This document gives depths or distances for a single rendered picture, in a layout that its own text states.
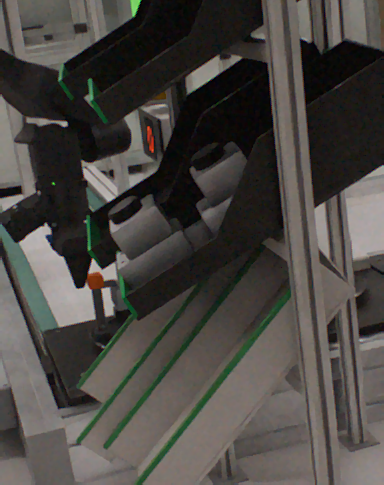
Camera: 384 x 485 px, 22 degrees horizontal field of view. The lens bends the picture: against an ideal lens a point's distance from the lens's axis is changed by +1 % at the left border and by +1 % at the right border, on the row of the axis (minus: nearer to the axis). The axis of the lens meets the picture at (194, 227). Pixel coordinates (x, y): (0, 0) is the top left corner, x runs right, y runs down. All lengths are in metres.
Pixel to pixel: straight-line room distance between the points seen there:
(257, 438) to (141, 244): 0.48
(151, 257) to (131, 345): 0.29
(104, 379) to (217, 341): 0.21
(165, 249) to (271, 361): 0.13
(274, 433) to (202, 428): 0.42
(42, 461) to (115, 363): 0.15
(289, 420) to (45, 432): 0.30
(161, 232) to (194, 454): 0.19
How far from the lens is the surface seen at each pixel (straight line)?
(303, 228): 0.76
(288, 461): 1.23
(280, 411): 1.24
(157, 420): 0.97
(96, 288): 1.28
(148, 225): 0.81
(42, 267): 1.89
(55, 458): 1.18
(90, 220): 1.03
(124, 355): 1.10
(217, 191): 0.81
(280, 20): 0.72
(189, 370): 0.95
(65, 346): 1.35
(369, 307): 1.35
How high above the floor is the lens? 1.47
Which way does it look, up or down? 16 degrees down
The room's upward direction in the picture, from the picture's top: 8 degrees counter-clockwise
